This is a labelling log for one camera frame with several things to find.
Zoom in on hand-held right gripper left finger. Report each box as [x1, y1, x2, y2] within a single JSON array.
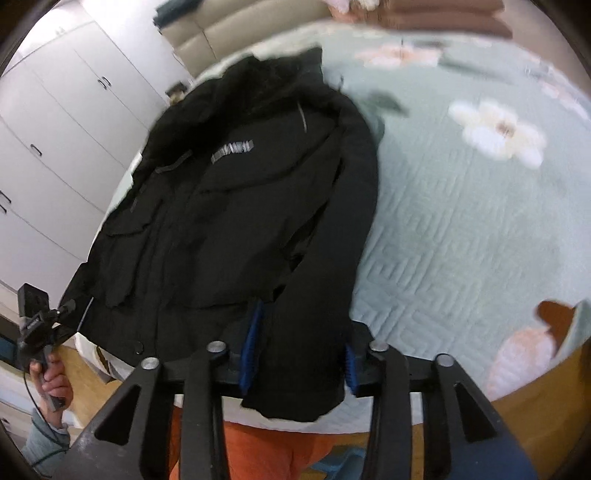
[[53, 302, 266, 480]]

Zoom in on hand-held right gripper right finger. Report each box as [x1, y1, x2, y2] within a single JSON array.
[[344, 320, 539, 480]]

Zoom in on black hooded jacket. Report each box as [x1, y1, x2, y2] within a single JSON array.
[[60, 45, 386, 423]]

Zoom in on person's left forearm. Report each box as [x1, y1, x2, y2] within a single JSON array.
[[21, 407, 72, 468]]

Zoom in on dark folded clothes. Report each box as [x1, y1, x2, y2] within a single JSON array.
[[154, 0, 201, 27]]

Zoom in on person's left hand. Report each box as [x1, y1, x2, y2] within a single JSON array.
[[28, 353, 75, 415]]

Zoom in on colourful floor mat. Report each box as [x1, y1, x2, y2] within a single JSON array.
[[308, 444, 371, 480]]

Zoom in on person's orange pants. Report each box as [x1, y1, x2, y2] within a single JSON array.
[[168, 405, 352, 480]]

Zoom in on white wardrobe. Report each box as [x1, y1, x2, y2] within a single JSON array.
[[0, 18, 195, 296]]

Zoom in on floral green bedspread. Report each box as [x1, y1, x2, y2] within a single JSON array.
[[92, 18, 591, 402]]

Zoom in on beige padded headboard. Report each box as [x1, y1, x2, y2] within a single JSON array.
[[161, 0, 324, 70]]

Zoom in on folded pink quilt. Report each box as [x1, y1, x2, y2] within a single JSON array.
[[332, 0, 514, 41]]

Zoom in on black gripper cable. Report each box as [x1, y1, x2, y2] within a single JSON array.
[[22, 371, 70, 468]]

